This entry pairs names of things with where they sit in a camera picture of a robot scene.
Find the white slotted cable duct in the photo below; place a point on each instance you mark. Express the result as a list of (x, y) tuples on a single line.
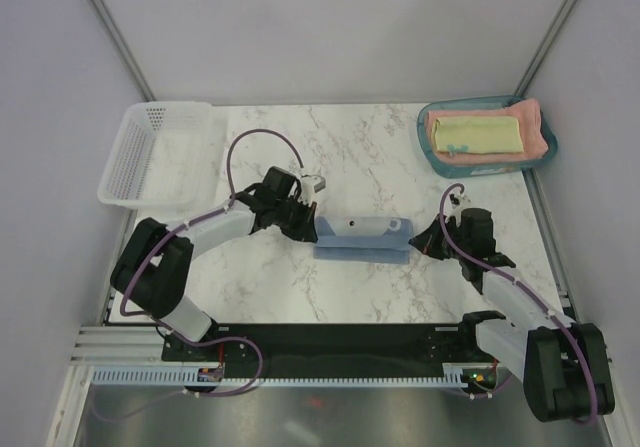
[(193, 376)]

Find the white plastic basket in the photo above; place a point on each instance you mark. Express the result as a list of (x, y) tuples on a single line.
[(157, 157)]

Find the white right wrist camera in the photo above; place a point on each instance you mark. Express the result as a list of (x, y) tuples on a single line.
[(459, 203)]

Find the left corner frame post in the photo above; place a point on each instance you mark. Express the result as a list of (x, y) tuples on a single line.
[(122, 49)]

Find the teal transparent plastic tray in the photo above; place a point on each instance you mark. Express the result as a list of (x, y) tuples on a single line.
[(500, 169)]

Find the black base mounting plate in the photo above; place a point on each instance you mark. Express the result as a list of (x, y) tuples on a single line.
[(323, 349)]

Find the blue towel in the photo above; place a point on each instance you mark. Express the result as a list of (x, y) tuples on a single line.
[(383, 240)]

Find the pink terry towel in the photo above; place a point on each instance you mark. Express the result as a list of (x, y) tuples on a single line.
[(473, 137)]

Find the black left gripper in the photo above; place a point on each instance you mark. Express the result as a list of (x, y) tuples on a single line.
[(305, 228)]

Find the corner frame post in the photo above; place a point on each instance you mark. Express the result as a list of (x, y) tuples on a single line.
[(551, 35), (122, 49)]

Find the right corner frame post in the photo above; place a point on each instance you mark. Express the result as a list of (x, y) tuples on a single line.
[(551, 35)]

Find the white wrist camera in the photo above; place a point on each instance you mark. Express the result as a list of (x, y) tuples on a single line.
[(459, 203), (311, 185)]

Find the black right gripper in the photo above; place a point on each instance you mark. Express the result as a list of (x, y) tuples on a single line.
[(426, 242)]

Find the silver aluminium rail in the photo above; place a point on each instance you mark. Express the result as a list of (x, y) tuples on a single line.
[(117, 345)]

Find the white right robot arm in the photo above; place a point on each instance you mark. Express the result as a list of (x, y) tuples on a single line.
[(562, 364)]

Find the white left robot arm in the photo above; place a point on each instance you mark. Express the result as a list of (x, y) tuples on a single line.
[(153, 269)]

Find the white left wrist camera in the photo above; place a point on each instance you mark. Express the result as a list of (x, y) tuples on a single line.
[(311, 185)]

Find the yellow green towel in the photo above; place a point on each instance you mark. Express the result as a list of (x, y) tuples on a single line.
[(477, 135)]

